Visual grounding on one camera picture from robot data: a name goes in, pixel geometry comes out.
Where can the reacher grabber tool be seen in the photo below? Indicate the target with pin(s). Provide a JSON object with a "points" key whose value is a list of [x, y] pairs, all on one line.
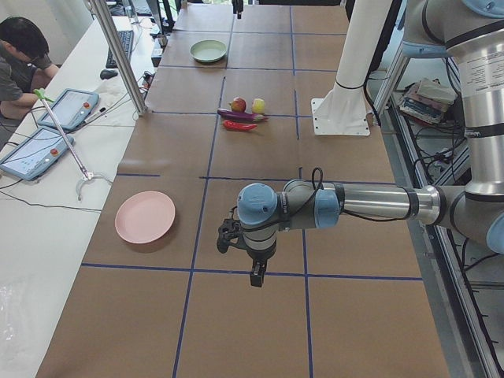
{"points": [[87, 176]]}

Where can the upper teach pendant tablet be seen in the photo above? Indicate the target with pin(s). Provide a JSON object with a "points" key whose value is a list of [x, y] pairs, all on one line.
{"points": [[72, 107]]}

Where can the seated person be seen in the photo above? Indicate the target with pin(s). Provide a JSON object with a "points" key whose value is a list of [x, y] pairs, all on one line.
{"points": [[25, 66]]}

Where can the white side desk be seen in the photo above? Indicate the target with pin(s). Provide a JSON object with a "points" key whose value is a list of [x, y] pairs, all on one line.
{"points": [[46, 224]]}

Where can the teach pendant tablet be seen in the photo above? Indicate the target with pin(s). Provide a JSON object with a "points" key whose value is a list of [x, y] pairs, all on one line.
{"points": [[72, 107], [35, 155]]}

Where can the red-yellow pomegranate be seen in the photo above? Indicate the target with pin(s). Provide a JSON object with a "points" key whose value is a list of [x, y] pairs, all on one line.
{"points": [[238, 105]]}

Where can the lower teach pendant tablet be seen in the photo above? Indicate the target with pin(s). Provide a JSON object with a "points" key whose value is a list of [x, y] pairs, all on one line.
{"points": [[35, 155]]}

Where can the green plate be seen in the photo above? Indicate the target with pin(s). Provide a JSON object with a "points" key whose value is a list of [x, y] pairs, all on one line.
{"points": [[208, 51]]}

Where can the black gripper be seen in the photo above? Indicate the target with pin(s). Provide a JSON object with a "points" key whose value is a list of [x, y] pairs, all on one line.
{"points": [[261, 257]]}

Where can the white camera stand base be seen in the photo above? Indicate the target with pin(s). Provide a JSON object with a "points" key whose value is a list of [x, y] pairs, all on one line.
{"points": [[343, 109]]}

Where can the stack of books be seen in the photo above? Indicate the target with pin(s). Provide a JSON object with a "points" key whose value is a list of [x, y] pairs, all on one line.
{"points": [[427, 100]]}

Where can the aluminium frame post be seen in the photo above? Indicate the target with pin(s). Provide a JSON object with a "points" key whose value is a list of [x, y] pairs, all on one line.
{"points": [[105, 20]]}

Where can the black computer mouse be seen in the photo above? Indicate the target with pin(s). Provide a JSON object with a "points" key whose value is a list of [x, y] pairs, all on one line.
{"points": [[107, 74]]}

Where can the purple eggplant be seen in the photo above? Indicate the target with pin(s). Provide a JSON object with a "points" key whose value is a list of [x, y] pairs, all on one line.
{"points": [[242, 117]]}

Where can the red chili pepper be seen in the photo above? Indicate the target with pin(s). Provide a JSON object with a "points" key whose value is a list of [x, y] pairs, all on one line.
{"points": [[237, 126]]}

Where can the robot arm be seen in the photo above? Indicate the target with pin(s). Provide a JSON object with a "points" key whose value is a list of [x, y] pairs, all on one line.
{"points": [[472, 33]]}

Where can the pink plate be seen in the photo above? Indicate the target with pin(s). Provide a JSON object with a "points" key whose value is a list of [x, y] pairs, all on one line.
{"points": [[145, 217]]}

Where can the pink-yellow peach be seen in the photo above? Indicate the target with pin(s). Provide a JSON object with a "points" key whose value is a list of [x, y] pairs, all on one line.
{"points": [[258, 106]]}

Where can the black marker pen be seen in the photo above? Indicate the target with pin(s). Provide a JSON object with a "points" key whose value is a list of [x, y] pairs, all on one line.
{"points": [[95, 115]]}

